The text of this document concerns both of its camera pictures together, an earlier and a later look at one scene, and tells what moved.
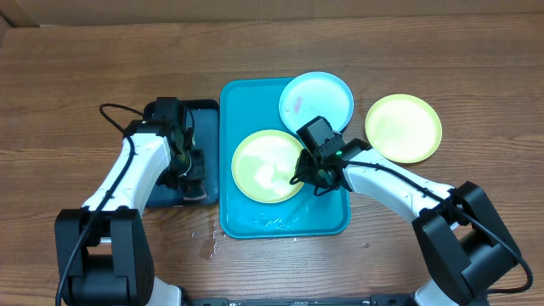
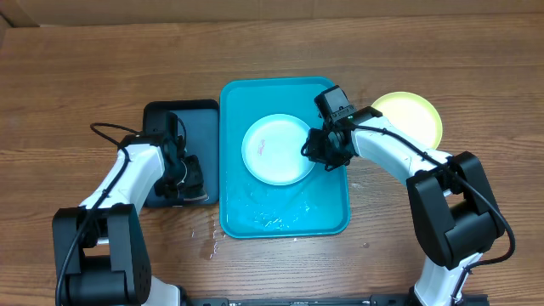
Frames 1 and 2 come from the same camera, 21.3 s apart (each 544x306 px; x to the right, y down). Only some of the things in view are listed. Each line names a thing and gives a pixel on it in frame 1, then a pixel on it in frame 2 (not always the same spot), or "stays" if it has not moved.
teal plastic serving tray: [247, 105] stays
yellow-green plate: [263, 163] to [413, 115]
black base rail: [393, 299] stays
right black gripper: [308, 172] to [320, 147]
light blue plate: [310, 95] to [271, 150]
